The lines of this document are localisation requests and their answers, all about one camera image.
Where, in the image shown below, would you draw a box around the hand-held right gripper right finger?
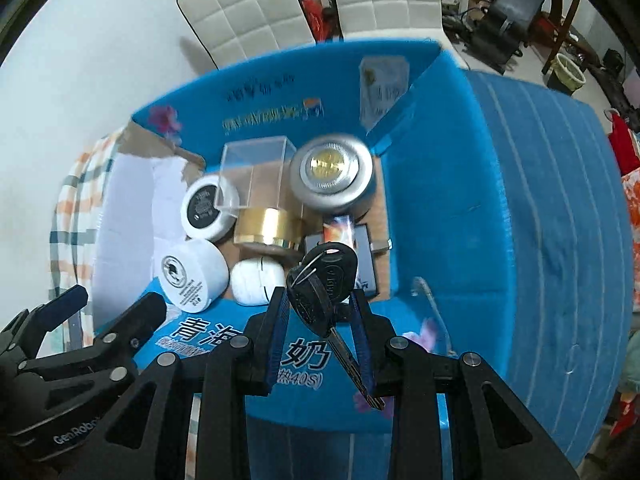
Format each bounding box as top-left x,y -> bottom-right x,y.
347,287 -> 581,480

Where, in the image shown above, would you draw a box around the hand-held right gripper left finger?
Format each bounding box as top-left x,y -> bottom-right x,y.
65,284 -> 293,480

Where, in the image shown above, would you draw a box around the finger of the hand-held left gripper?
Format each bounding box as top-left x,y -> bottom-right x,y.
24,291 -> 168,387
0,284 -> 89,362

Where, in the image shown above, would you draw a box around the white earbud case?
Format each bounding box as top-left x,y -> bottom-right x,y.
230,257 -> 288,307

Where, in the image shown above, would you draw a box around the grey power charger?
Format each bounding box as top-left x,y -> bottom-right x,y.
303,225 -> 393,296

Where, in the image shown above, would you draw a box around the black keys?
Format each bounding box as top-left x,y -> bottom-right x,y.
286,241 -> 387,411

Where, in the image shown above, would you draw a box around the white jar black lid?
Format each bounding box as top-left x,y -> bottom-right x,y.
152,238 -> 230,311
180,175 -> 241,241

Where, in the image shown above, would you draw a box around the printed lighter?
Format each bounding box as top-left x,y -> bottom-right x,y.
322,215 -> 357,248

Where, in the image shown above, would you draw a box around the gold round tin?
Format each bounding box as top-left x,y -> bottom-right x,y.
233,206 -> 304,251

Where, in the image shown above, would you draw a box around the silver round coin case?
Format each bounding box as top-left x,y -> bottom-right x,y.
290,135 -> 374,213

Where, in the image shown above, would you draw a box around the clear acrylic box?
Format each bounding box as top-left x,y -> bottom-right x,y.
212,135 -> 299,211

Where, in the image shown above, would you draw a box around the blue carton box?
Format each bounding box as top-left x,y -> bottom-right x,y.
95,37 -> 513,433

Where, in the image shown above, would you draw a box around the plaid cloth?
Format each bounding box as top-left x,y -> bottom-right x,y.
47,127 -> 131,331

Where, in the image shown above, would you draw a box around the blue striped tablecloth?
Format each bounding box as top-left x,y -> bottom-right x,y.
390,70 -> 636,466

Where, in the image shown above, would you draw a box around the teal cloth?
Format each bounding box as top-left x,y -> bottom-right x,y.
617,330 -> 640,396

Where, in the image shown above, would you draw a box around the orange floral cloth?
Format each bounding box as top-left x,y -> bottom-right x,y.
620,167 -> 640,226

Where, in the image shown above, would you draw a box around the red plastic bag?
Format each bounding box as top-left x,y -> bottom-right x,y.
302,0 -> 343,43

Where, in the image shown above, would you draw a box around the red cloth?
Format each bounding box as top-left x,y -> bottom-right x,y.
605,107 -> 640,176

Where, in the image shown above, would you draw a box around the trash bin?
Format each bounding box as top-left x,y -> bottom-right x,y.
547,52 -> 587,92

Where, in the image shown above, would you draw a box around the wooden chair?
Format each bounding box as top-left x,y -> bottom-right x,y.
537,0 -> 601,76

